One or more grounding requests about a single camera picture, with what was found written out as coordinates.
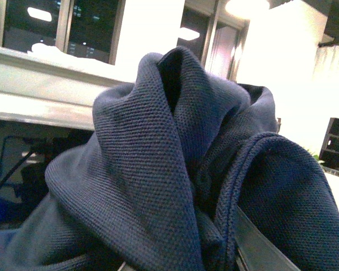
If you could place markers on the metal left gripper finger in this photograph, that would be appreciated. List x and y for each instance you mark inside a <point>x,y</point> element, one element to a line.
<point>254,251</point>

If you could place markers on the dark blue knit garment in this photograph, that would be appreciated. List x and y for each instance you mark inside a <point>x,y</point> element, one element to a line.
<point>157,185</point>

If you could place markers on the round ceiling light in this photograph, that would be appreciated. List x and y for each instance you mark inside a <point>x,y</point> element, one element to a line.
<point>246,8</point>

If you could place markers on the dark framed window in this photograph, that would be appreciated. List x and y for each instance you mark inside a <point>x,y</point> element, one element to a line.
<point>85,29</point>

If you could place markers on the black wall shelf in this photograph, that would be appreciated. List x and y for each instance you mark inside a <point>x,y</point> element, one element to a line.
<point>329,152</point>

